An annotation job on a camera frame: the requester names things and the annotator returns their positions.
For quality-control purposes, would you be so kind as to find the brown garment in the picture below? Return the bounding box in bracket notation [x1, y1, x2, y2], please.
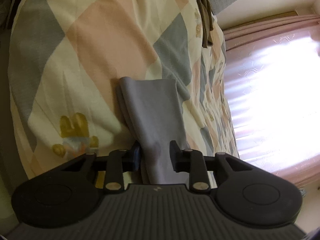
[196, 0, 213, 48]

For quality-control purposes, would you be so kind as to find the pink curtain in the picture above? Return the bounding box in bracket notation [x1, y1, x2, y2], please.
[224, 14, 319, 187]

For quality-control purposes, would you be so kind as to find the checkered pastel quilt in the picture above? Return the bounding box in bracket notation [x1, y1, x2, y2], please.
[8, 0, 239, 178]

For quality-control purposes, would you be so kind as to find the grey garment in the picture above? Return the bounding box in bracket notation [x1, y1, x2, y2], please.
[116, 77, 189, 184]

